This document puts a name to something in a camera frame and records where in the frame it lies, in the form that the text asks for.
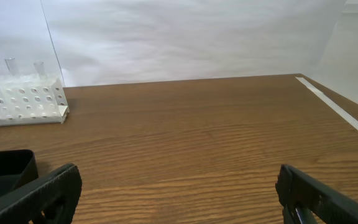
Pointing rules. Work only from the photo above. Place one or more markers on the white test tube rack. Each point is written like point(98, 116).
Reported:
point(26, 104)

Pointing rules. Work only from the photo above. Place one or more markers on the clear test tube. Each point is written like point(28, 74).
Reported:
point(39, 70)
point(11, 67)

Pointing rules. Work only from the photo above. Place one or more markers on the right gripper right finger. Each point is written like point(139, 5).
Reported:
point(315, 196)

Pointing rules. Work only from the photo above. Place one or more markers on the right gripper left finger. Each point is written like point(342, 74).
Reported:
point(48, 193)

